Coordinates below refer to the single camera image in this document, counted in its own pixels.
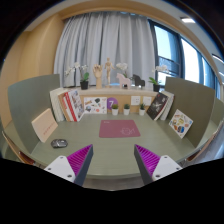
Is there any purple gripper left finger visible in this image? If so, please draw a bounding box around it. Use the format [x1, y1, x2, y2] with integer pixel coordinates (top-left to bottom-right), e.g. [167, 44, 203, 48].
[45, 144, 93, 186]

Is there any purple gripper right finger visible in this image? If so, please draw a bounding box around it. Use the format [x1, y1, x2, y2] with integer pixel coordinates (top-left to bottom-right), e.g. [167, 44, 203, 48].
[134, 144, 182, 185]

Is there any pink mouse pad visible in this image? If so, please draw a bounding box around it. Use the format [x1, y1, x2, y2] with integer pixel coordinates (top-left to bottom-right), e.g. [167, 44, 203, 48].
[99, 120, 140, 138]

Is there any colourful picture book right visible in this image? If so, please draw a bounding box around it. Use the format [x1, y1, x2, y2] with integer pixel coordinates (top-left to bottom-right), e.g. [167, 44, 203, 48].
[169, 109, 193, 138]

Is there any beige wooden board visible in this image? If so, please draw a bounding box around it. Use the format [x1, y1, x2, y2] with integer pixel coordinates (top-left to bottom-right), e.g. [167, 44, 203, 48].
[31, 108, 58, 142]

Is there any white book behind black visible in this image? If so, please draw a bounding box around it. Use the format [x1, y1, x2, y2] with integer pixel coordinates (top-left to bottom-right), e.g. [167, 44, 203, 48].
[160, 91, 175, 121]

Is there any white books stack left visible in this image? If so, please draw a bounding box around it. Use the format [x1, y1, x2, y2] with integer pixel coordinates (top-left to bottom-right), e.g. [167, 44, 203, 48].
[50, 88, 67, 122]

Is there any small potted plant right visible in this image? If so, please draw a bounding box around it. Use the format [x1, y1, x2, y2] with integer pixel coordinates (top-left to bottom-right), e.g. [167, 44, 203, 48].
[139, 103, 145, 116]

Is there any small potted plant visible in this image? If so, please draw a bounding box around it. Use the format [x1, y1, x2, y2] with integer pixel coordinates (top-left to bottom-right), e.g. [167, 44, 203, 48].
[139, 103, 145, 116]
[112, 104, 119, 116]
[123, 104, 130, 115]

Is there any small potted plant middle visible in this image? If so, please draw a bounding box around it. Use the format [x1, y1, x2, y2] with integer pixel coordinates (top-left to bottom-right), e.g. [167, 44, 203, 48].
[123, 104, 130, 115]

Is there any illustrated white card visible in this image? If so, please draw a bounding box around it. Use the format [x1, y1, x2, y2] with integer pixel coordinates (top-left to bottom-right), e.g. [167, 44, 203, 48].
[84, 97, 107, 114]

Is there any red white magazine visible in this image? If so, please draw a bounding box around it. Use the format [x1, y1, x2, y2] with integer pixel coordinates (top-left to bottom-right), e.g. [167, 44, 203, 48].
[65, 89, 84, 122]

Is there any small potted plant left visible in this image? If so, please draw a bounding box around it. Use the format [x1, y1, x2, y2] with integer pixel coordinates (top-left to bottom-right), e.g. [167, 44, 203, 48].
[112, 104, 119, 116]

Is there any wooden shelf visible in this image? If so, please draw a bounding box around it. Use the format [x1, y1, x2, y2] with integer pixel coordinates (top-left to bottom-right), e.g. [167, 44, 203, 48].
[77, 86, 157, 113]

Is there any purple number seven sign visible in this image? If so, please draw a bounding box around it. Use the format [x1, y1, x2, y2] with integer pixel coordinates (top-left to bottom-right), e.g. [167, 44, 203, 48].
[107, 97, 118, 110]

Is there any green right partition panel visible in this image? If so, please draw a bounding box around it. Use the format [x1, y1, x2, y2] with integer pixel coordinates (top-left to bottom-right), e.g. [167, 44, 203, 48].
[165, 77, 224, 147]

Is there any green partition panel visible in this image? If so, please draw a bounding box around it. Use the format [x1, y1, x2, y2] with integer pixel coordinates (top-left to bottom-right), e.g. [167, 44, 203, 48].
[165, 77, 224, 147]
[8, 74, 60, 153]

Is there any white orchid black pot right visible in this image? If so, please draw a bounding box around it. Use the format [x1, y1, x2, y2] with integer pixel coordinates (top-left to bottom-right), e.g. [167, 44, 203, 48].
[148, 65, 169, 92]

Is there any white orchid black pot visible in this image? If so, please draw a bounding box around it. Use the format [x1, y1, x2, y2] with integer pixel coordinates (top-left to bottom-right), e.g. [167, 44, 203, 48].
[148, 65, 169, 92]
[64, 62, 89, 90]

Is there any green left partition panel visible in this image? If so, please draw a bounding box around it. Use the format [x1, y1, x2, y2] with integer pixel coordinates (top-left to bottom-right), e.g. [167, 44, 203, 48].
[8, 74, 60, 153]

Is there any white orchid black pot left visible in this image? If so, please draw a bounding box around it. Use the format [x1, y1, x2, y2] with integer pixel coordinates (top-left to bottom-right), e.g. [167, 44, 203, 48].
[64, 62, 89, 90]

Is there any black wooden horse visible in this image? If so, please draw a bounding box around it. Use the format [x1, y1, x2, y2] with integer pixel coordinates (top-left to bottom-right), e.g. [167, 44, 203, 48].
[133, 75, 145, 87]

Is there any pink wooden horse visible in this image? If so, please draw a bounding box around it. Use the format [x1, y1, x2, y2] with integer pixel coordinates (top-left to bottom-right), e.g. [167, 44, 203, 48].
[117, 73, 131, 89]

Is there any wooden hand model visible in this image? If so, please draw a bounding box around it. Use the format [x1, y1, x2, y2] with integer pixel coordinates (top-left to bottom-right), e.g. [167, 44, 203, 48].
[93, 64, 102, 89]

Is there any white orchid behind horse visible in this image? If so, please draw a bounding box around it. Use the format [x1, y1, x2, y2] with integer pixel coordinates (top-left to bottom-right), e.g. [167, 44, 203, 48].
[116, 63, 128, 78]

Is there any wooden mannequin figure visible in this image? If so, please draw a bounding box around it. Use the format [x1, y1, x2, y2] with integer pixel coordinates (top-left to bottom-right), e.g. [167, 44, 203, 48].
[104, 58, 115, 85]

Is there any grey curtain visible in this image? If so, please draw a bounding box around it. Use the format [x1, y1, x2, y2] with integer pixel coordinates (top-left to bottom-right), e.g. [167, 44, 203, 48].
[54, 12, 155, 87]

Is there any white wall switch plate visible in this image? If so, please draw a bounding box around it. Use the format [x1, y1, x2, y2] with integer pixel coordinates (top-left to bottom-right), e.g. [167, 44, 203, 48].
[143, 96, 152, 106]

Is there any white wall socket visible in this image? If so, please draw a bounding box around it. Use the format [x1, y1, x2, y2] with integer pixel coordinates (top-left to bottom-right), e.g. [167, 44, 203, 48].
[131, 96, 140, 106]

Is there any window with dark frame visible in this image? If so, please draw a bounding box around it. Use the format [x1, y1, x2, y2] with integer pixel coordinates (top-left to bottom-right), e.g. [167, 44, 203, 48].
[148, 20, 222, 99]

